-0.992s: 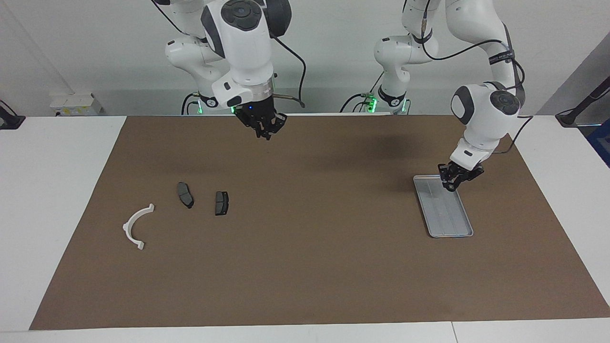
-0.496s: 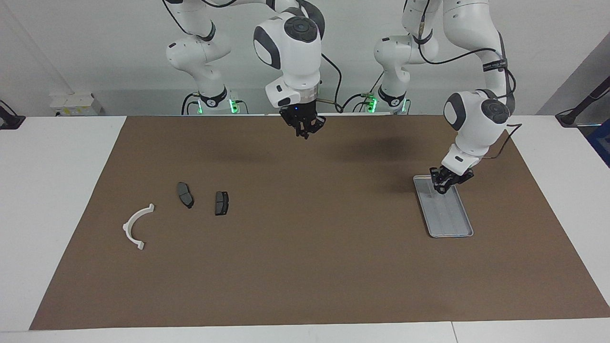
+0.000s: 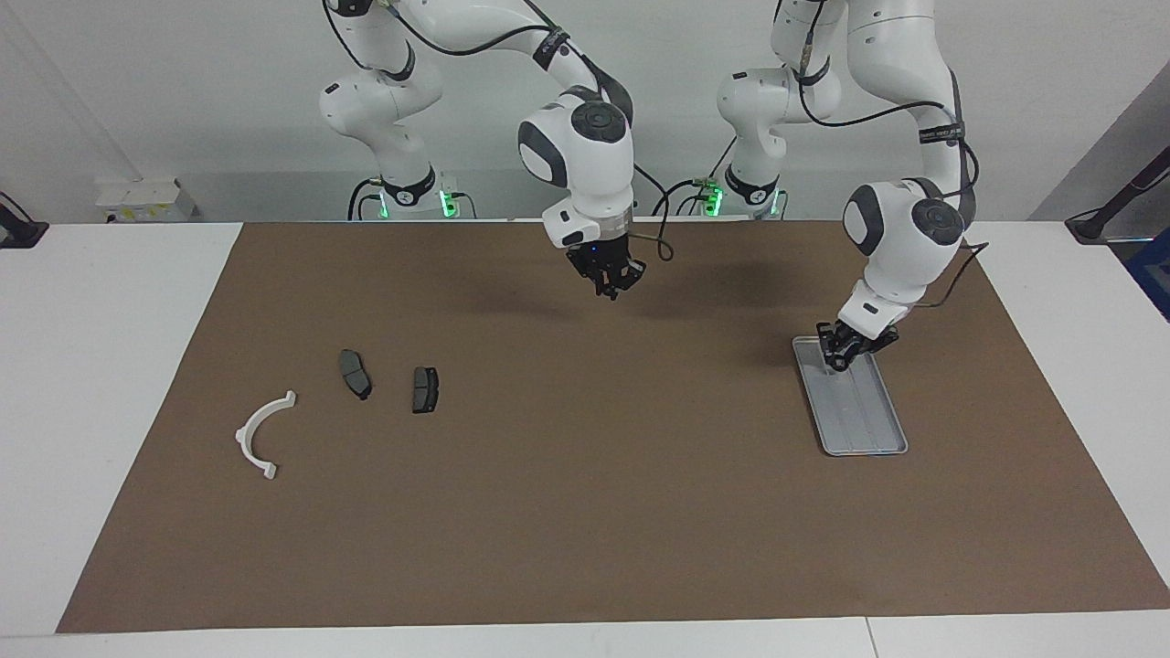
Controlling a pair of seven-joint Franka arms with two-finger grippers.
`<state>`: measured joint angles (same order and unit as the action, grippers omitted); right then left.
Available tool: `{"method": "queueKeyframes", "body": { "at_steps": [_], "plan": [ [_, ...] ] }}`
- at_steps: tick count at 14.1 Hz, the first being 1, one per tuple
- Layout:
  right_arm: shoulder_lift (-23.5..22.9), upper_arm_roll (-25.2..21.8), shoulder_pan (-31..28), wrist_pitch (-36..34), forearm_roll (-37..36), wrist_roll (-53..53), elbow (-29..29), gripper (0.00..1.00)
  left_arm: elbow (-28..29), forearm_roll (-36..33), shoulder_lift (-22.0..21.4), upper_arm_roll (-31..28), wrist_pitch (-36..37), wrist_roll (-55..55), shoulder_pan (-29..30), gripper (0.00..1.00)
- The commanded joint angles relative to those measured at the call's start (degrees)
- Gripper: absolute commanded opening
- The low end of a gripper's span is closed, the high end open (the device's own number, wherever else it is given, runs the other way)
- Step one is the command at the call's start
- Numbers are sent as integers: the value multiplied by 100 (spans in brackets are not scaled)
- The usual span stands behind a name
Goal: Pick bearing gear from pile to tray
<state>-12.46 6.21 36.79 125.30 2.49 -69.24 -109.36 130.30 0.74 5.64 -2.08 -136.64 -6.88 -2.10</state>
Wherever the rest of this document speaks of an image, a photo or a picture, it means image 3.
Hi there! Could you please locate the silver metal tray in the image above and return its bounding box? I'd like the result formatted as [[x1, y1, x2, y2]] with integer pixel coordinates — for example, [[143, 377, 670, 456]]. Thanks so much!
[[792, 335, 909, 457]]

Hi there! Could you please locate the black clamp stand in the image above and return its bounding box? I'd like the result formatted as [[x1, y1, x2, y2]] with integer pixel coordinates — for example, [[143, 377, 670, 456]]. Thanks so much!
[[1065, 144, 1170, 244], [0, 190, 49, 249]]

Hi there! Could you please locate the brown table mat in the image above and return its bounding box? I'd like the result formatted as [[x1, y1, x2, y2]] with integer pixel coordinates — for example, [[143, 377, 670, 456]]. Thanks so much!
[[57, 219, 1170, 634]]

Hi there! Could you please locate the dark curved brake pad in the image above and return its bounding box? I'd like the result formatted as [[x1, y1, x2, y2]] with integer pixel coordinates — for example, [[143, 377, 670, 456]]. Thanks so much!
[[339, 349, 373, 401]]

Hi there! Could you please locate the blue box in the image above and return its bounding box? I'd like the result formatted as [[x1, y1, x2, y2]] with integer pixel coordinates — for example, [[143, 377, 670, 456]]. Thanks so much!
[[1122, 227, 1170, 323]]

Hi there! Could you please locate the white power strip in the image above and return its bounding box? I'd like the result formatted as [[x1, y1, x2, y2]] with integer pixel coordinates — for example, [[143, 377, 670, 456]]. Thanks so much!
[[95, 178, 197, 223]]

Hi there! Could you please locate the black left base cable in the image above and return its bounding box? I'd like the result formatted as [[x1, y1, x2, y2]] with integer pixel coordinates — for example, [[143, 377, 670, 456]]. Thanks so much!
[[651, 137, 739, 218]]

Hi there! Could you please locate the black base cable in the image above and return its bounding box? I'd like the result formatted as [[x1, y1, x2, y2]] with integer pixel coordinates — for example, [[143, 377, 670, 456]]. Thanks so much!
[[651, 137, 739, 218], [346, 177, 386, 221]]

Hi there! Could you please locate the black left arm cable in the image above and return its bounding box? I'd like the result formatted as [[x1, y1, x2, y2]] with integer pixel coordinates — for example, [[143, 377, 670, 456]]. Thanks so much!
[[793, 27, 990, 310]]

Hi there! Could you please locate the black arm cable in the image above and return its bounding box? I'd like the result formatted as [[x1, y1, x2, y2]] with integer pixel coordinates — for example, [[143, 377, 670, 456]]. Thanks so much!
[[322, 0, 675, 264], [793, 27, 990, 310]]

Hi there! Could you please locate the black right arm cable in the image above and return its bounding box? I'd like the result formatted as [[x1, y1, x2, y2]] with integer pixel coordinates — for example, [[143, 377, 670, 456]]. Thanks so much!
[[322, 0, 675, 264]]

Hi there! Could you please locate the black right base cable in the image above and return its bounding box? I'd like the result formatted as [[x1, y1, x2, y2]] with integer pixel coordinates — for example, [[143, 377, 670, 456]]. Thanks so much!
[[346, 177, 386, 221]]

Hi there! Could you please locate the white half ring bracket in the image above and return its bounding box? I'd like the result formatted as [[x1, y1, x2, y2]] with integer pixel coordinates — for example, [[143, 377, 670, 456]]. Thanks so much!
[[235, 390, 298, 481]]

